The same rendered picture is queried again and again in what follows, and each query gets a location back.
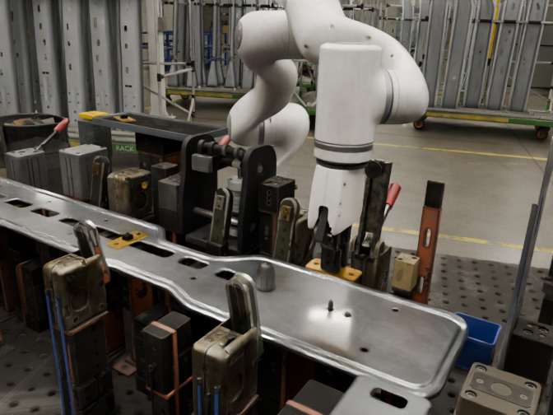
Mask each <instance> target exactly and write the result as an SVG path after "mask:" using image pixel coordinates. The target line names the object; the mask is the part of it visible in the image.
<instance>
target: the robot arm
mask: <svg viewBox="0 0 553 415"><path fill-rule="evenodd" d="M279 2H280V4H281V5H282V6H283V7H284V9H285V11H256V12H250V13H248V14H246V15H245V16H243V17H242V18H241V19H240V20H239V22H238V24H237V25H236V28H235V47H236V50H237V53H238V55H239V57H240V59H241V60H242V62H243V63H244V64H245V65H246V66H247V67H248V68H249V69H250V70H251V71H253V72H254V73H256V74H257V76H256V82H255V86H254V88H253V89H252V90H251V91H250V92H249V93H247V94H246V95H245V96H243V97H242V98H241V99H240V100H239V101H238V102H237V103H236V104H235V105H234V106H233V108H232V109H231V111H230V113H229V115H228V117H227V118H228V119H227V128H228V135H229V137H230V139H231V140H232V141H233V142H234V143H236V144H238V145H240V146H246V147H253V146H257V145H260V144H266V145H270V146H274V147H273V149H274V150H275V153H276V175H279V176H281V177H286V171H287V166H288V163H289V161H290V159H291V157H292V156H293V155H294V154H295V152H296V151H297V150H298V149H299V148H300V146H301V145H302V144H303V142H304V141H305V139H306V138H307V136H308V134H309V124H310V121H309V115H308V114H307V112H306V110H305V109H304V108H303V107H302V106H300V105H297V104H295V103H289V102H290V100H291V98H292V96H293V94H294V92H295V87H296V84H297V80H298V74H297V70H296V66H295V64H294V63H293V61H292V59H306V60H308V61H309V62H311V63H312V64H315V65H318V91H317V105H316V120H315V134H314V156H316V157H317V159H316V162H317V164H318V165H316V168H315V172H314V178H313V183H312V188H311V194H310V200H309V216H308V227H309V229H311V230H313V229H314V228H316V227H317V228H318V229H317V233H316V236H315V242H318V243H320V246H321V247H322V251H321V263H320V268H321V269H323V270H326V271H329V272H332V273H339V272H340V268H341V267H343V268H344V267H346V266H347V259H348V250H349V244H347V243H349V241H350V239H351V228H352V224H353V223H354V222H356V221H357V220H358V219H359V218H360V215H361V212H362V207H363V200H364V187H365V167H367V166H368V161H369V160H371V159H372V153H373V152H374V148H373V145H374V130H375V129H376V127H377V126H378V125H379V124H409V123H412V122H415V121H417V120H418V119H420V118H421V117H422V116H423V115H424V114H425V112H426V110H427V107H428V104H429V92H428V87H427V84H426V82H425V79H424V77H423V75H422V73H421V70H420V69H419V68H418V66H417V65H416V62H415V61H414V59H413V58H412V56H411V55H410V54H409V53H408V52H407V50H406V49H405V48H404V47H403V46H402V45H401V44H400V43H399V42H398V41H397V40H395V39H394V38H393V37H392V36H390V35H388V34H386V33H384V32H382V31H381V30H378V29H376V28H374V27H372V26H368V25H366V24H364V23H361V22H358V21H354V20H352V19H350V18H347V17H346V16H345V14H344V12H343V10H342V7H341V5H340V3H339V2H338V0H279ZM330 227H331V228H330ZM328 234H329V235H332V236H329V235H328Z"/></svg>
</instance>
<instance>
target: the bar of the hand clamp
mask: <svg viewBox="0 0 553 415"><path fill-rule="evenodd" d="M392 166H393V163H392V162H391V161H385V160H380V159H371V160H369V163H368V166H367V167H365V174H366V176H367V177H366V182H365V192H364V200H363V207H362V212H361V215H360V224H359V230H358V236H357V241H356V247H355V254H357V255H359V254H361V253H363V248H362V247H361V243H362V241H364V240H365V233H366V232H369V233H373V238H372V243H371V249H370V254H369V258H370V259H374V248H375V246H376V244H377V242H378V241H379V240H380V236H381V230H382V225H383V216H384V211H385V206H386V201H387V196H388V186H389V181H390V176H391V171H392Z"/></svg>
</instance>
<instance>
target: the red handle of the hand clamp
mask: <svg viewBox="0 0 553 415"><path fill-rule="evenodd" d="M401 189H402V188H401V186H400V185H399V184H397V183H392V184H390V186H389V188H388V196H387V201H386V206H385V211H384V216H383V224H384V221H385V219H386V217H387V215H388V213H389V211H390V210H391V209H392V208H393V205H394V203H395V201H396V199H397V196H398V195H399V193H400V191H401ZM372 238H373V233H369V232H368V234H367V236H366V237H365V240H364V241H362V243H361V247H362V248H363V249H364V250H367V251H370V249H371V243H372Z"/></svg>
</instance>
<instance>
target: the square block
mask: <svg viewBox="0 0 553 415"><path fill-rule="evenodd" d="M540 393H541V386H540V385H539V384H538V383H537V382H534V381H531V380H527V379H525V378H523V377H520V376H517V375H513V374H510V373H508V372H505V371H501V370H499V369H496V368H494V367H491V366H487V365H484V364H481V363H479V362H474V363H473V364H472V367H471V369H470V371H469V373H468V375H467V378H466V380H465V383H464V385H463V387H462V390H461V392H460V394H459V397H458V404H457V407H456V408H455V411H454V413H453V415H537V411H538V407H539V404H538V402H539V398H540Z"/></svg>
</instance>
